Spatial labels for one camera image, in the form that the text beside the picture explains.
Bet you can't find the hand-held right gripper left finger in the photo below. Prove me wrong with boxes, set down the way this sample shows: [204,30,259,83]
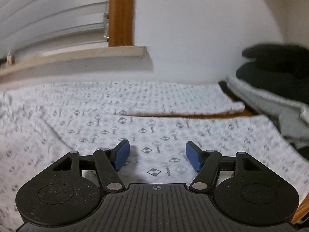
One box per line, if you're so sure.
[39,139,131,194]

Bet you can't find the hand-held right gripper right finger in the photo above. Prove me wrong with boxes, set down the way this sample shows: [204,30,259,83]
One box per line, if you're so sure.
[185,141,276,194]

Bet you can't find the white patterned pajama garment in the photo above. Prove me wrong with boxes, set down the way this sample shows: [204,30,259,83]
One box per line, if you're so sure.
[0,80,309,232]

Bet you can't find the grey folded garment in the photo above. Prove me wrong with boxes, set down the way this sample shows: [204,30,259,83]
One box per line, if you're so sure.
[270,99,309,148]

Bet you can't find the beige window sill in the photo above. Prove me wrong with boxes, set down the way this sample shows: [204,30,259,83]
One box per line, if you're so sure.
[0,46,148,78]

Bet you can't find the black folded hoodie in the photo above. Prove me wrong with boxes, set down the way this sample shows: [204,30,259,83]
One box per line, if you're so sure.
[235,58,309,104]

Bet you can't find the wooden window trim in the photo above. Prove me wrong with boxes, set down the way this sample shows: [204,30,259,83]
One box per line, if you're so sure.
[108,0,138,47]

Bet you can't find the clear jar with orange label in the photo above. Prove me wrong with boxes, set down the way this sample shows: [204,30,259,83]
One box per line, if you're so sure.
[6,50,15,66]

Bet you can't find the grey window blind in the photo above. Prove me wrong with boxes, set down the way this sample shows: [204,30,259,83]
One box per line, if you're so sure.
[0,0,109,56]

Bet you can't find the clear plastic cord clip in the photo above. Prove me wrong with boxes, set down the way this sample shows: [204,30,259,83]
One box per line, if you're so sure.
[103,12,110,39]

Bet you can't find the black drawstring pants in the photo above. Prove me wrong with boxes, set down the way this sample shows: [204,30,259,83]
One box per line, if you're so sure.
[242,43,309,66]

